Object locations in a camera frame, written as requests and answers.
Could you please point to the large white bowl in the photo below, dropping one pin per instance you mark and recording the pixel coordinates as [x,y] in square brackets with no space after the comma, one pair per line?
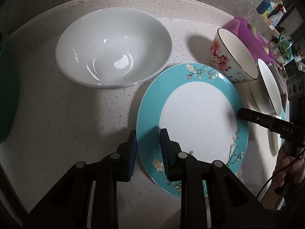
[113,48]

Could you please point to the teal basin with greens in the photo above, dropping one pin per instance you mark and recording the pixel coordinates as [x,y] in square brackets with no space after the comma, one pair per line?
[285,47]

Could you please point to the teal floral plate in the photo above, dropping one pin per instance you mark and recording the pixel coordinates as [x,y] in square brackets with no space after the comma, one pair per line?
[198,107]

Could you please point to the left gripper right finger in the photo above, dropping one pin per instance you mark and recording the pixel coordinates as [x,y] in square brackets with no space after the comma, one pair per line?
[183,167]

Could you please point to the dish soap bottle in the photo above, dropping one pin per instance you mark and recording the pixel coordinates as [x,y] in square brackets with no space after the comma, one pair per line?
[271,11]

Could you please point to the small white bowl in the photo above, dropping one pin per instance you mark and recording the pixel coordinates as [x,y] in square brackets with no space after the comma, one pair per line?
[265,91]

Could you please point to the right hand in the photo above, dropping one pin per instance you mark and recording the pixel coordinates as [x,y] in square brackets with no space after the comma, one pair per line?
[294,173]

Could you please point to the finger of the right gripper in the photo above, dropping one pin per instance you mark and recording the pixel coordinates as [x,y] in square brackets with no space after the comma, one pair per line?
[264,120]

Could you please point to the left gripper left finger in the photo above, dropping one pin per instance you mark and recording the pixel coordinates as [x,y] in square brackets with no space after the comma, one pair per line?
[115,167]

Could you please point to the purple plastic basin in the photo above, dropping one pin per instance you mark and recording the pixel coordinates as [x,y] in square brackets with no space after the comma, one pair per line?
[254,43]

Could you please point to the red floral bowl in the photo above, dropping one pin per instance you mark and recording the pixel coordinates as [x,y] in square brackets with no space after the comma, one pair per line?
[232,58]

